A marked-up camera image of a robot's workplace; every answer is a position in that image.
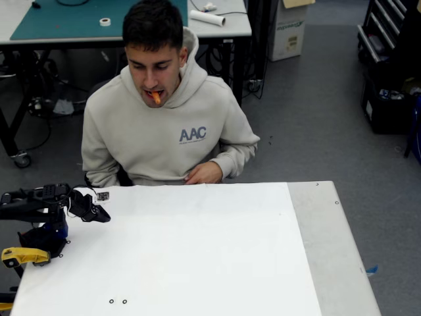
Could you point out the small orange snack stick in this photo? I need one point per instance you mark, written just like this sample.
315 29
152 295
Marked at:
157 98

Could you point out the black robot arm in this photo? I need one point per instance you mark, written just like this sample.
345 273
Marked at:
19 214

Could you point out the person's left hand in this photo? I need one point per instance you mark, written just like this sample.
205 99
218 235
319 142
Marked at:
205 174

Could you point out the black caster wheel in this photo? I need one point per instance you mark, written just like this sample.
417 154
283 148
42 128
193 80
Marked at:
255 85
22 160

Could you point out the man in beige hoodie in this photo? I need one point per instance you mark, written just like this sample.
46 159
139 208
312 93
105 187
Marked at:
148 138

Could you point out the white cloth scrap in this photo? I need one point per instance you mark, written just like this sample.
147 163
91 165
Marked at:
63 107

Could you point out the large white paper sheet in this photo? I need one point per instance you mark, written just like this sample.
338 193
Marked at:
197 247

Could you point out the yellow and black clamp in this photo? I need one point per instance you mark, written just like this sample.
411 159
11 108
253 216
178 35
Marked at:
6 304

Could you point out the green cutting mat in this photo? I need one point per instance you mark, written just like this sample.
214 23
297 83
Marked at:
65 23

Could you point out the white tape roll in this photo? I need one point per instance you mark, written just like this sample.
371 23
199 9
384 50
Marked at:
105 22

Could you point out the grey work table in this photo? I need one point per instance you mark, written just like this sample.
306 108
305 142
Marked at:
223 31

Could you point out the white paper roll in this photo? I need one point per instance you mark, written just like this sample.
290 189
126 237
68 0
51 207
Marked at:
207 18

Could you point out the white crumpled object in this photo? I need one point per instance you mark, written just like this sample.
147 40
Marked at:
209 6

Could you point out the white cardboard box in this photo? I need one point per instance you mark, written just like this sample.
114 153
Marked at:
286 36

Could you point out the blue tape scrap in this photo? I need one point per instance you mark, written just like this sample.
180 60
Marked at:
371 270

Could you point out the manila folder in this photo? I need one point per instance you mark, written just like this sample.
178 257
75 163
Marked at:
297 2

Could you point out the black storage bin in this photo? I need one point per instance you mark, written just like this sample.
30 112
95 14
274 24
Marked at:
385 115

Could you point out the black drawer tool cabinet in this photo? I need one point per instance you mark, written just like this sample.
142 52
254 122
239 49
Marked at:
381 29

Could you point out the small white camera board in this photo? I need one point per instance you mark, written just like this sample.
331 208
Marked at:
103 196

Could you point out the blue frame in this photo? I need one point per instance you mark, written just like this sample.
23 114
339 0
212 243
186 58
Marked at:
415 131

